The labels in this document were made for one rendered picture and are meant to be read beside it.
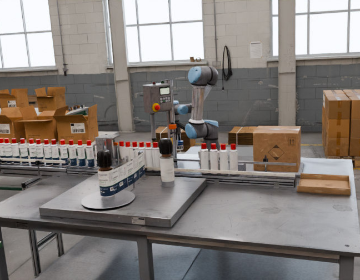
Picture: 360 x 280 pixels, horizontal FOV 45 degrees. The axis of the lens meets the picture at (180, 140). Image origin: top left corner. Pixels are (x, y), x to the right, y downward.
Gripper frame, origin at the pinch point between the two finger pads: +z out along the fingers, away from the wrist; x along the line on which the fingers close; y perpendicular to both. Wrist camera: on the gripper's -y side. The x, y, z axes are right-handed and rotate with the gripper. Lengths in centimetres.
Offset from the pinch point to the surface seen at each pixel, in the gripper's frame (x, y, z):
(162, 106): 53, -7, -39
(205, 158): 62, -39, -6
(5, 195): -94, 262, 94
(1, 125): -48, 214, -4
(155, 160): 61, -2, -3
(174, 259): 60, -12, 71
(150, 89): 59, -2, -52
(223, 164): 63, -50, -2
